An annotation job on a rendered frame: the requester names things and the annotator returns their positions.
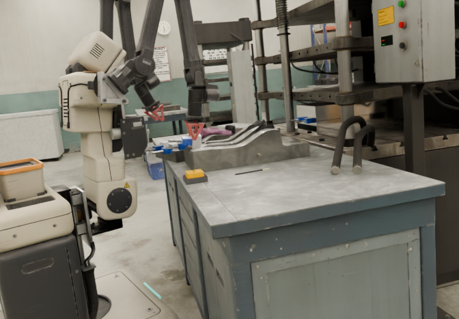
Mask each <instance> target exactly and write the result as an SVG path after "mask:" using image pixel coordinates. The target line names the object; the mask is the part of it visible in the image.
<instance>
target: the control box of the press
mask: <svg viewBox="0 0 459 319"><path fill-rule="evenodd" d="M372 14H373V25H374V56H375V64H374V73H376V83H378V84H381V83H388V84H389V85H392V87H394V86H396V85H401V86H402V90H403V111H404V151H405V171H407V172H410V173H412V174H417V175H420V176H424V177H425V176H426V170H425V143H424V116H423V88H424V86H425V84H426V83H431V84H434V83H435V82H438V81H443V80H449V79H455V78H456V69H455V18H454V0H372ZM436 310H437V319H455V318H454V317H453V316H451V315H450V314H449V313H447V312H446V311H444V310H443V309H441V308H440V307H438V306H436Z"/></svg>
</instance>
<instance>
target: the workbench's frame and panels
mask: <svg viewBox="0 0 459 319"><path fill-rule="evenodd" d="M162 161H163V171H164V177H165V187H166V193H167V203H168V209H169V219H170V225H171V235H172V240H173V245H174V246H175V247H177V250H178V253H179V255H180V259H181V260H182V264H183V267H184V272H185V278H186V284H187V285H189V286H191V289H192V291H193V294H194V297H195V300H196V302H197V306H198V308H199V311H200V314H201V317H202V319H437V310H436V249H435V223H436V222H435V197H437V196H441V195H445V184H440V185H436V186H429V187H425V188H420V189H414V190H409V191H402V192H399V193H392V194H388V195H381V196H376V197H370V198H365V199H358V200H354V201H350V202H344V203H339V204H332V205H328V206H321V207H317V208H310V209H306V210H299V211H295V212H288V213H284V214H277V215H273V216H269V217H262V218H258V219H251V220H247V221H240V222H236V223H229V224H225V225H218V226H214V227H210V225H209V224H208V222H207V220H206V219H205V218H204V216H203V214H202V213H201V212H200V210H199V208H198V207H197V206H196V204H195V202H194V201H193V200H192V198H191V196H190V195H189V194H188V192H187V191H186V189H185V188H184V186H183V185H182V183H181V181H180V180H179V179H178V177H177V175H176V174H175V173H174V171H173V169H172V168H171V167H170V165H169V163H168V162H167V161H166V160H165V159H162Z"/></svg>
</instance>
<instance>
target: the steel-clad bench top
mask: <svg viewBox="0 0 459 319"><path fill-rule="evenodd" d="M185 135H186V134H184V135H174V136H168V137H158V138H152V139H153V141H154V142H155V144H156V145H160V143H159V142H162V141H168V139H181V137H183V136H185ZM309 151H310V156H307V157H302V158H293V159H289V160H284V161H275V162H270V163H262V164H257V165H248V166H244V167H235V168H230V169H222V170H217V171H208V172H204V173H205V174H206V175H207V177H208V182H201V183H197V184H188V185H186V184H185V182H184V180H183V177H182V176H183V175H186V174H185V171H190V170H191V169H190V167H189V166H188V165H187V164H186V163H185V161H184V162H180V163H175V162H171V161H167V160H166V161H167V162H168V163H169V165H170V167H171V168H172V169H173V171H174V173H175V174H176V175H177V177H178V179H179V180H180V181H181V183H182V185H183V186H184V188H185V189H186V191H187V192H188V194H189V195H190V196H191V198H192V200H193V201H194V202H195V204H196V206H197V207H198V208H199V210H200V212H201V213H202V214H203V216H204V218H205V219H206V220H207V222H208V224H209V225H210V227H214V226H218V225H225V224H229V223H236V222H240V221H247V220H251V219H258V218H262V217H269V216H273V215H277V214H284V213H288V212H295V211H299V210H306V209H310V208H317V207H321V206H328V205H332V204H339V203H344V202H350V201H354V200H358V199H365V198H370V197H376V196H381V195H388V194H392V193H399V192H402V191H409V190H414V189H420V188H425V187H429V186H436V185H440V184H445V182H441V181H439V180H434V179H431V178H427V177H424V176H420V175H417V174H412V173H410V172H407V171H402V170H400V169H396V168H392V167H388V166H385V165H381V164H378V163H374V162H371V161H367V160H364V159H362V172H361V173H360V174H354V173H353V172H352V164H353V156H349V155H347V154H342V161H341V165H340V170H339V173H338V174H337V175H333V174H332V173H331V165H332V162H333V156H334V153H335V151H332V150H328V149H325V148H321V147H318V146H315V145H310V144H309ZM266 168H270V169H267V170H263V171H255V170H259V169H266ZM247 171H255V172H251V173H247V174H239V175H235V174H238V173H242V172H247Z"/></svg>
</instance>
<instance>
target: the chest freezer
mask: <svg viewBox="0 0 459 319"><path fill-rule="evenodd" d="M57 112H58V109H47V110H40V111H28V112H21V113H9V114H2V115H0V163H2V162H7V161H15V160H19V159H24V158H36V159H38V160H43V159H49V158H55V161H58V158H59V157H60V156H63V155H62V154H63V153H64V145H63V140H62V135H61V128H60V123H59V116H58V113H57Z"/></svg>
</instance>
